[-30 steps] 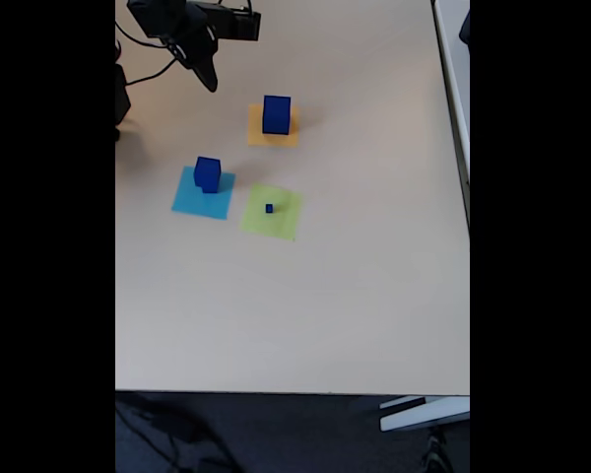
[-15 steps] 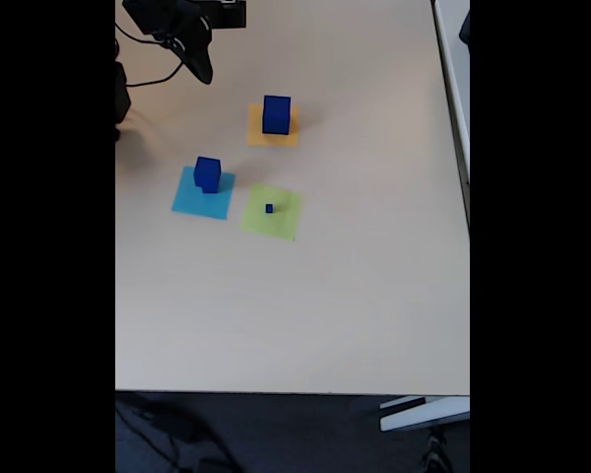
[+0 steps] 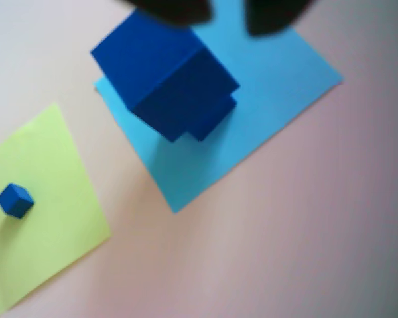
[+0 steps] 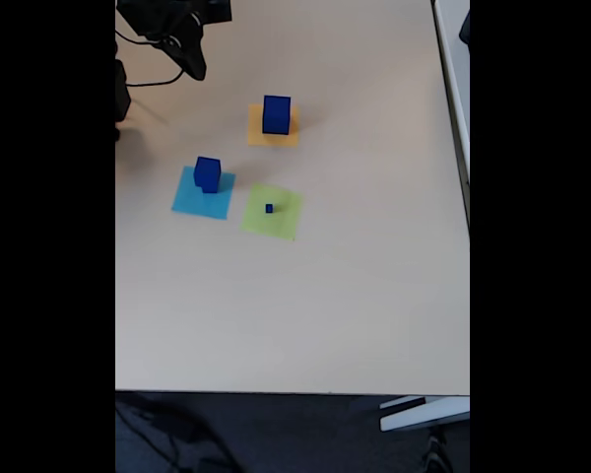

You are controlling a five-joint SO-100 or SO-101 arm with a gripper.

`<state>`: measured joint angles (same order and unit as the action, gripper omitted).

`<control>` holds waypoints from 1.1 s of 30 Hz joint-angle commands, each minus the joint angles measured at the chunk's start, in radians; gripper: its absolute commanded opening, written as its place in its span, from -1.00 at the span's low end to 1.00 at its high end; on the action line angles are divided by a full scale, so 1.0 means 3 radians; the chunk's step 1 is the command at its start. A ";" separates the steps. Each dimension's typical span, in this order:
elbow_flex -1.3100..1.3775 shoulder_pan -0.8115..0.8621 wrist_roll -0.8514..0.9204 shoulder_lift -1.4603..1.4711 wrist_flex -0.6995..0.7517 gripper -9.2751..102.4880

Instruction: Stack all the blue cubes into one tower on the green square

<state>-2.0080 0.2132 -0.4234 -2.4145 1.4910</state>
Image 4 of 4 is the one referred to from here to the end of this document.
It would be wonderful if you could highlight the orange paper square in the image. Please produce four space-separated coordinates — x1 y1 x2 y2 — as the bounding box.
247 102 300 148

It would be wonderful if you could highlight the light blue paper square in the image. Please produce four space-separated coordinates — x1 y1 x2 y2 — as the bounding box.
170 165 237 221

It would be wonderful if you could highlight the green paper square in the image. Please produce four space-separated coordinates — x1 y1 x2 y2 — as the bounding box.
239 182 305 242

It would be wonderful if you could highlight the large blue cube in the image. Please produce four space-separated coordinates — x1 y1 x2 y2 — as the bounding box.
261 95 293 136

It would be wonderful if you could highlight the medium blue cube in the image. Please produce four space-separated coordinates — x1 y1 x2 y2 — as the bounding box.
193 156 223 194

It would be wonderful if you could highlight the white table foot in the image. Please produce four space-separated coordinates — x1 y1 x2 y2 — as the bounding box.
378 395 471 434

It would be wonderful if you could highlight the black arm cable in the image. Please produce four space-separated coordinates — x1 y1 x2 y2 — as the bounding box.
115 29 152 46

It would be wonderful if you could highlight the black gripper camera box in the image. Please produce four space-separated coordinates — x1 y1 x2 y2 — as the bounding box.
204 0 233 24

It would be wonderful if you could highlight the black floor cable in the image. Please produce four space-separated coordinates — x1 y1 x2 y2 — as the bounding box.
115 393 237 473

